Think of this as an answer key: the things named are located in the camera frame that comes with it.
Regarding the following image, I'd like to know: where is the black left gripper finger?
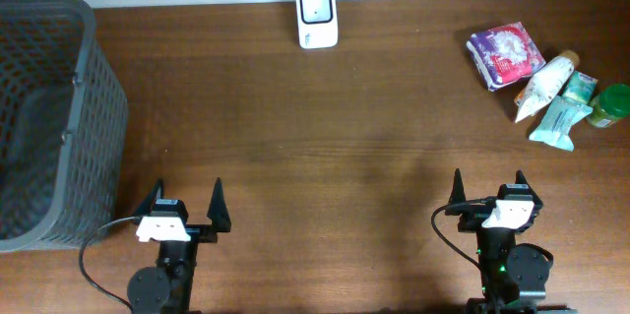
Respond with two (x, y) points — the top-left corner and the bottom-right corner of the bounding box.
(132, 178), (163, 217)
(207, 177), (231, 233)

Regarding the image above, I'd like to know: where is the mint green wipes pack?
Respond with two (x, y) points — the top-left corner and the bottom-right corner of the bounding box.
(529, 96), (593, 152)

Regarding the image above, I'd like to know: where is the white tube gold cap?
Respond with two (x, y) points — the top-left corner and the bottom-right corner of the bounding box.
(514, 50), (580, 123)

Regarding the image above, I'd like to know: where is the green Kleenex tissue pack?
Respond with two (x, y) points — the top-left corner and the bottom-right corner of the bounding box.
(562, 71), (598, 104)

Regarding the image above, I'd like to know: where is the green lid jar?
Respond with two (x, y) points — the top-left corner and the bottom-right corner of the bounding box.
(586, 84), (630, 128)

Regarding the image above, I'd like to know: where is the red purple pad pack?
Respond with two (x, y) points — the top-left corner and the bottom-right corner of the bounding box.
(466, 22), (546, 92)

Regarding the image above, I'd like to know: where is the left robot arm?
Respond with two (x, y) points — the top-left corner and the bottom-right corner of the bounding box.
(127, 178), (231, 314)

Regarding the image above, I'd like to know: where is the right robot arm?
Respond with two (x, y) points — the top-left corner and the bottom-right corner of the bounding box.
(444, 170), (553, 313)

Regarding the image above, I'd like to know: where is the white barcode scanner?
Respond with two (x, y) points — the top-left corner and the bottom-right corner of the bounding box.
(295, 0), (339, 49)

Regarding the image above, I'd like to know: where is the grey plastic mesh basket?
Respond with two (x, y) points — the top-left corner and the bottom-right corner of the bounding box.
(1, 0), (129, 253)

